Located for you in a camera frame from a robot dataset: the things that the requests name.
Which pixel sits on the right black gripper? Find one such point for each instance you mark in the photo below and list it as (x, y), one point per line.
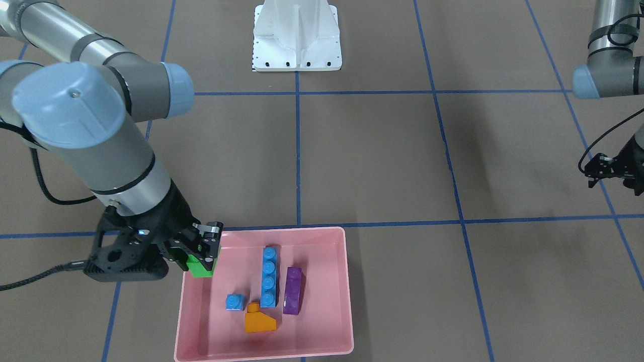
(172, 217)

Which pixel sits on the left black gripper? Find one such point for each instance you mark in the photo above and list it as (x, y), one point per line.
(635, 153)

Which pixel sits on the green block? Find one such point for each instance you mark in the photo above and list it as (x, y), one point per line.
(198, 270)

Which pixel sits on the small blue block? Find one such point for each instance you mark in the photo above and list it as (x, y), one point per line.
(235, 302)

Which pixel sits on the long blue block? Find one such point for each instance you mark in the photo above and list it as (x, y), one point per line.
(269, 292)

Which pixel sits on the orange block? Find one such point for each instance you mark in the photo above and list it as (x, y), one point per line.
(256, 321)

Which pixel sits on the purple block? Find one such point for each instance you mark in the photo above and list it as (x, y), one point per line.
(293, 291)

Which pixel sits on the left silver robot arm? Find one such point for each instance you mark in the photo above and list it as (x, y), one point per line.
(612, 70)

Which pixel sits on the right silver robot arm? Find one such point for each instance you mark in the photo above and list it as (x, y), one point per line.
(84, 109)

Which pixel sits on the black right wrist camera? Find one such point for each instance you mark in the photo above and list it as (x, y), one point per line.
(118, 255)

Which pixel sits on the white pedestal column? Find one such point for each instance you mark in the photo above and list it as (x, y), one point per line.
(294, 36)

